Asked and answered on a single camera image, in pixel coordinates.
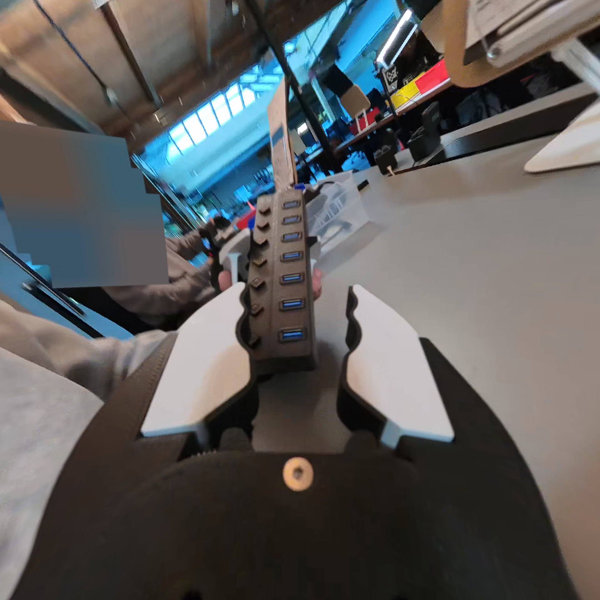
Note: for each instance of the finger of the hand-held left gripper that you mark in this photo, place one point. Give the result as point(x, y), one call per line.
point(315, 253)
point(239, 243)

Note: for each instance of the black usb hub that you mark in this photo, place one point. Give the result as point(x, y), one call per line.
point(272, 290)

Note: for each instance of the grey desk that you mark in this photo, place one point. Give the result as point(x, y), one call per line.
point(468, 281)

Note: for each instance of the ceiling tube light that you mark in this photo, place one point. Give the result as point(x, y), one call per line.
point(398, 35)

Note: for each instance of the person's left forearm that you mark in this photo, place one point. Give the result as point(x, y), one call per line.
point(187, 290)

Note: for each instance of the black metal pole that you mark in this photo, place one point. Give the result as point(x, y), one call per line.
point(300, 93)

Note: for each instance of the printed clipboard paper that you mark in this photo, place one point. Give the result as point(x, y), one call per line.
point(492, 11)

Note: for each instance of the skylight window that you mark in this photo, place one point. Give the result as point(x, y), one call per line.
point(211, 112)

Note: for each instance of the black charging dock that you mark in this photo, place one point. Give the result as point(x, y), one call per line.
point(388, 154)
point(424, 131)

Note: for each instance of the black white marker tag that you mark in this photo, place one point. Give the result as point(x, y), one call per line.
point(391, 78)

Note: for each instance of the clear plastic container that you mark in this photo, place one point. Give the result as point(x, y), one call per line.
point(337, 201)

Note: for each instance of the red plastic bin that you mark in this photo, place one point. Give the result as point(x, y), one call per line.
point(433, 77)

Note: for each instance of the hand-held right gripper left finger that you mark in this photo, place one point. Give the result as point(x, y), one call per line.
point(201, 375)

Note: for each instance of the yellow plastic bin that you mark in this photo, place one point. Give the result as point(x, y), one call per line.
point(404, 96)

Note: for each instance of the brown cardboard panel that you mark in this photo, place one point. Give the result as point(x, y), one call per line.
point(283, 140)

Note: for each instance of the grey sweatshirt sleeve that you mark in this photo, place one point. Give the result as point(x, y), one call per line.
point(42, 422)

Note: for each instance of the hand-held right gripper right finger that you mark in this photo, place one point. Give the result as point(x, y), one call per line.
point(393, 375)

